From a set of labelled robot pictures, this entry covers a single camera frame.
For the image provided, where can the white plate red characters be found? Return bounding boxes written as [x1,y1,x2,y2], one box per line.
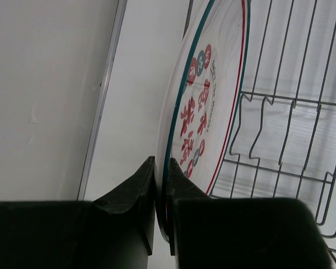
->
[155,1,251,240]

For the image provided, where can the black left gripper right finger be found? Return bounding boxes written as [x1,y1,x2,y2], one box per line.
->
[166,159,332,268]

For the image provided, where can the grey wire dish rack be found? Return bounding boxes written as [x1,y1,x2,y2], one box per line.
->
[181,0,336,269]

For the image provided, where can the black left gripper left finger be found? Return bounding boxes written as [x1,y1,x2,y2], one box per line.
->
[0,157,155,268]

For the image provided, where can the aluminium table edge rail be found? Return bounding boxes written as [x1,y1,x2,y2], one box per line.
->
[76,0,128,201]

